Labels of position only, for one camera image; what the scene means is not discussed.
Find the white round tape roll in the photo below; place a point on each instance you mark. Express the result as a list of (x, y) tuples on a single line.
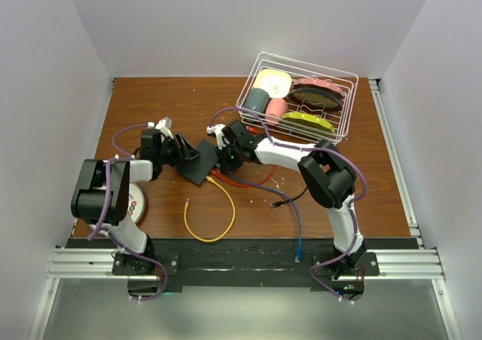
[(136, 205)]

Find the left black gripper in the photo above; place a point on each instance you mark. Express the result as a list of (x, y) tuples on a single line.
[(185, 151)]

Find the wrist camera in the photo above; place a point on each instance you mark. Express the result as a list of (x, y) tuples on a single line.
[(216, 131), (164, 126)]

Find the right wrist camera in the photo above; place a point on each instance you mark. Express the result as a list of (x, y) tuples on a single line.
[(216, 131)]

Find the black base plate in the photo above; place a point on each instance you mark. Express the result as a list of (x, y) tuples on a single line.
[(255, 263)]

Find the dark brown plate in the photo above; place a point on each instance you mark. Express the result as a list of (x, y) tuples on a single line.
[(315, 98)]

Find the white wire dish rack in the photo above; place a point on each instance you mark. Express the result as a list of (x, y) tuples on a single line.
[(299, 69)]

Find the black network switch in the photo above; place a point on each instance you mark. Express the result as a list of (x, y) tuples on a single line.
[(196, 170)]

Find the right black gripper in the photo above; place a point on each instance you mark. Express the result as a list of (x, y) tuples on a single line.
[(227, 166)]

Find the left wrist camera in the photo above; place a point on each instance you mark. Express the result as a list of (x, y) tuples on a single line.
[(164, 126)]

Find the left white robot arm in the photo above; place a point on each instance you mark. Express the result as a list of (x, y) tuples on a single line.
[(101, 194)]

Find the green plate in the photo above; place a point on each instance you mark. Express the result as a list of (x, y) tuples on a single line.
[(305, 124)]

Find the pink cup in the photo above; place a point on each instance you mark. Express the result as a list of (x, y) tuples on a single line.
[(274, 111)]

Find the grey cup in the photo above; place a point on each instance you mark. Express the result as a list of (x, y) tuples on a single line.
[(257, 100)]

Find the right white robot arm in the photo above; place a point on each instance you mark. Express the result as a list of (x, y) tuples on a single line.
[(328, 175)]

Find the pink plate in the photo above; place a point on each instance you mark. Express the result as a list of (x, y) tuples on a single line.
[(319, 83)]

